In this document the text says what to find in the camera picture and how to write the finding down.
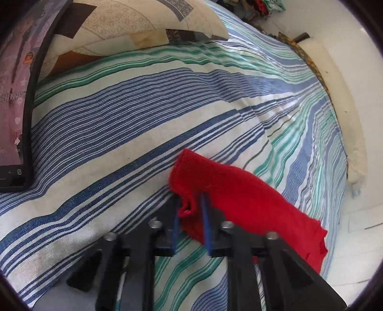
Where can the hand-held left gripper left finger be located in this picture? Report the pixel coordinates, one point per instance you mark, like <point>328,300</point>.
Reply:
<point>176,230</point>

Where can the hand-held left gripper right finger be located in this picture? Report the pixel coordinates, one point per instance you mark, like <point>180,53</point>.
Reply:
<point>207,224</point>

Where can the red knit sweater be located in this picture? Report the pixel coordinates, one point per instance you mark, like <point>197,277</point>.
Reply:
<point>239,197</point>

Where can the pile of clothes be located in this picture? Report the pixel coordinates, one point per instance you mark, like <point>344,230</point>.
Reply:
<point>260,9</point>

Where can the bed with striped sheet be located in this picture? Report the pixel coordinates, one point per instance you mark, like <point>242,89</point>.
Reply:
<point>134,119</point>

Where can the brown patterned underlay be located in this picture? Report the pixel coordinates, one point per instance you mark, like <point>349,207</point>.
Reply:
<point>308,59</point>

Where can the patchwork patterned pillow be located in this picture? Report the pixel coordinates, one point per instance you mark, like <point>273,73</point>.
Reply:
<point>134,27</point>

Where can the tablet in black case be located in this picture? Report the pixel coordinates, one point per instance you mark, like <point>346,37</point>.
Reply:
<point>15,89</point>

